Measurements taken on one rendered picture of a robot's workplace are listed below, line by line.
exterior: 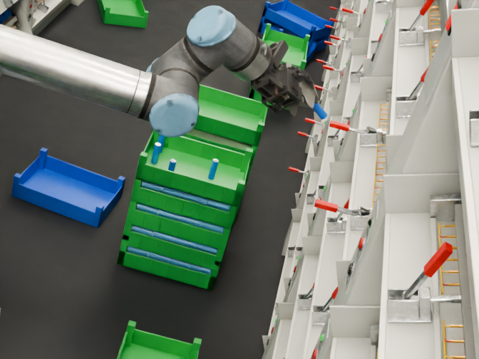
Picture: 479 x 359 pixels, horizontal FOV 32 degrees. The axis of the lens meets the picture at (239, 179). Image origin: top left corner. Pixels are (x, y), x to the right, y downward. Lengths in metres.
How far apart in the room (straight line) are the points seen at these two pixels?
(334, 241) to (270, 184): 1.52
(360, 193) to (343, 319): 0.35
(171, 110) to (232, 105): 1.27
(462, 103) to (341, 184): 1.00
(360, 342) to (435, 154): 0.28
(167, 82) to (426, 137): 0.76
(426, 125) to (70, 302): 1.64
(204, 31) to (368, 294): 0.77
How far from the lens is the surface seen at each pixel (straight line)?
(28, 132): 3.08
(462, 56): 0.88
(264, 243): 2.79
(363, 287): 1.04
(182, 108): 1.56
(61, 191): 2.80
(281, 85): 1.78
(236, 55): 1.68
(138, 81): 1.57
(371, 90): 1.67
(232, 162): 2.50
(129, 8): 4.18
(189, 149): 2.51
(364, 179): 1.41
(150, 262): 2.52
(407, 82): 1.29
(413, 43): 1.43
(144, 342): 2.31
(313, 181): 2.52
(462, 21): 0.87
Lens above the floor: 1.65
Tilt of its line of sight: 33 degrees down
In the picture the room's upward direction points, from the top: 17 degrees clockwise
